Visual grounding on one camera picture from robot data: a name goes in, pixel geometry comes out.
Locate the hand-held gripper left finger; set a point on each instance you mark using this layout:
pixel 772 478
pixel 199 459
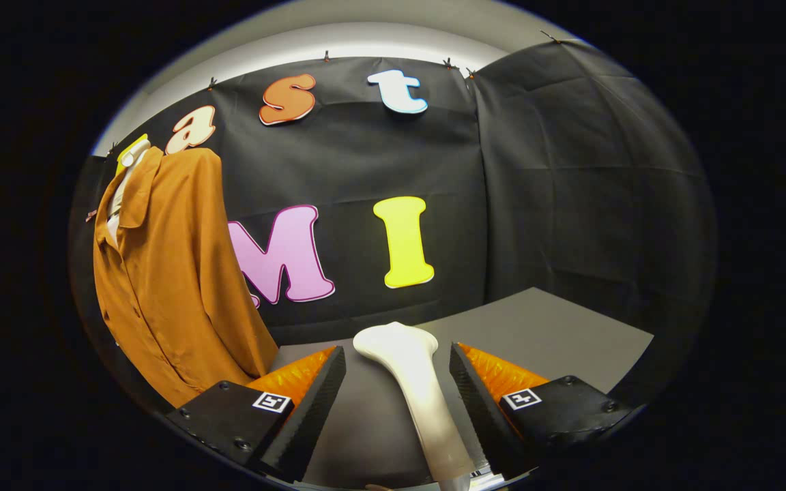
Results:
pixel 311 416

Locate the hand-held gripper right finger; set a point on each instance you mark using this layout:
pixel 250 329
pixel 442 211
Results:
pixel 482 402

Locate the white garment steamer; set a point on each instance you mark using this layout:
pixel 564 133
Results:
pixel 410 361

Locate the brown button-up shirt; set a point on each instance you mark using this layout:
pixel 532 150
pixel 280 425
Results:
pixel 175 286

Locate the grey cabinet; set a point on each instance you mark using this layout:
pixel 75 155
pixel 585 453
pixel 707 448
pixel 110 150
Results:
pixel 557 334

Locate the black backdrop cloth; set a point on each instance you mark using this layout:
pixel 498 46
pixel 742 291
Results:
pixel 570 170

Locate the white mannequin torso stand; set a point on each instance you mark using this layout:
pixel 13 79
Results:
pixel 123 184

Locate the row of black cloth clips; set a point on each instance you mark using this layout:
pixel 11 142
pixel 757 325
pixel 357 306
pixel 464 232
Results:
pixel 327 54

